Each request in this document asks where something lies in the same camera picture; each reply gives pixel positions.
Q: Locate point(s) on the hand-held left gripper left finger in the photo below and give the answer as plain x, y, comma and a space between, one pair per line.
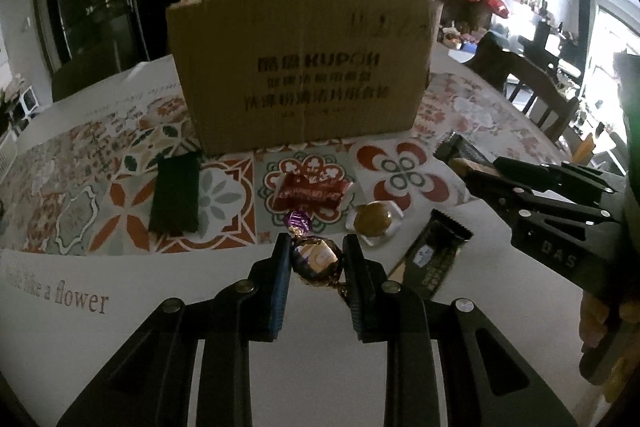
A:
280, 292

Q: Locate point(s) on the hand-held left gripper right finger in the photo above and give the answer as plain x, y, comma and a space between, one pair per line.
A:
356, 292

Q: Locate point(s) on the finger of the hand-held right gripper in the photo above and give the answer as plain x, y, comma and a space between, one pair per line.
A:
505, 199
550, 172

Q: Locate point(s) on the purple candy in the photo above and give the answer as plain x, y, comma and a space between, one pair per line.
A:
315, 257

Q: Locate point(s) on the brown cardboard box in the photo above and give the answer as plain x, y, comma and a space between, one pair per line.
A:
300, 57

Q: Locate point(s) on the person's right hand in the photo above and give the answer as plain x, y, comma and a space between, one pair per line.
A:
595, 322

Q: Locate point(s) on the small round pastry packet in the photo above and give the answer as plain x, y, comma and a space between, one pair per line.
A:
372, 218

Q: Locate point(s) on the black snack bar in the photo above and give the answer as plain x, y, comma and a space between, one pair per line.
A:
435, 257

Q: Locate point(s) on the dark wooden chair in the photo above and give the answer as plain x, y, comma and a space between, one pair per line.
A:
530, 82

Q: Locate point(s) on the red snack packet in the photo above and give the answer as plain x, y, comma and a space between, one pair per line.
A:
310, 194

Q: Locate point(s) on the dark green snack packet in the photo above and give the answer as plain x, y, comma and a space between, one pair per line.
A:
175, 197

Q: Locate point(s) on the green chair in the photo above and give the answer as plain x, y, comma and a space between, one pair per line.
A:
95, 72

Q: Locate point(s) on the white storage cube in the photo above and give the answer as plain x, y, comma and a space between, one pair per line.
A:
30, 102

